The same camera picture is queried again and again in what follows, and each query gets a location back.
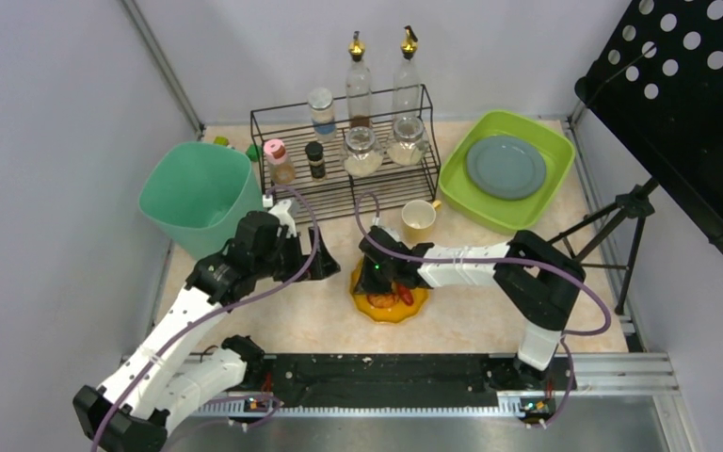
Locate black wire dish rack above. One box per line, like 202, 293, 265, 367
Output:
249, 85, 442, 220

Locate black perforated metal panel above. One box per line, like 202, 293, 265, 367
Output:
574, 1, 723, 255

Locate black camera tripod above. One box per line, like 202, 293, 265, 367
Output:
548, 177, 660, 316

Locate silver lid labelled jar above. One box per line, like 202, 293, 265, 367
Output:
307, 88, 336, 143

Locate aluminium frame post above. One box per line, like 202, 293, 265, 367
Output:
118, 0, 205, 139

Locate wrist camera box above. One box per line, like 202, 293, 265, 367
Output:
263, 195, 300, 237
370, 217, 401, 241

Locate pink lid spice jar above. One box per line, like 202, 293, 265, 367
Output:
263, 138, 297, 185

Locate orange fried chicken piece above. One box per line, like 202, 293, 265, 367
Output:
366, 294, 400, 309

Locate green toy block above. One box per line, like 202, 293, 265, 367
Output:
245, 144, 264, 162

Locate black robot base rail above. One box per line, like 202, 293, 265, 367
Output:
230, 353, 576, 409

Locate black lid spice jar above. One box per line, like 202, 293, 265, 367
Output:
304, 141, 327, 182

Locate grey blue round plate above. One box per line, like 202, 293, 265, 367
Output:
465, 135, 547, 201

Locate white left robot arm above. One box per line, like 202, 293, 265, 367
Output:
73, 204, 332, 451

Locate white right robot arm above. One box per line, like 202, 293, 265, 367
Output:
359, 226, 586, 372

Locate lime green plastic basin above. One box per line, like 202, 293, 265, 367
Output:
439, 110, 576, 234

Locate green plastic waste bin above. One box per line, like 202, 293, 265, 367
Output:
138, 141, 263, 260

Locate clear glass jar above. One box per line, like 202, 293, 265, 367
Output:
342, 126, 384, 178
387, 117, 429, 167

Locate yellow polka dot plate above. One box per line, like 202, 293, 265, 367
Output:
349, 260, 430, 324

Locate red sausage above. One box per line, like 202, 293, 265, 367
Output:
394, 284, 414, 307

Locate yellow ceramic mug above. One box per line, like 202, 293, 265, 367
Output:
400, 200, 442, 244

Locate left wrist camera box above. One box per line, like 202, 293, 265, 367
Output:
263, 195, 300, 237

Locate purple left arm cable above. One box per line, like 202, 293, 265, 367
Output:
89, 186, 320, 452

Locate oil bottle brown liquid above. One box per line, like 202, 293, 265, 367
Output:
392, 25, 422, 122

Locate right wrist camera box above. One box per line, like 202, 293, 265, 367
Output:
370, 217, 401, 241

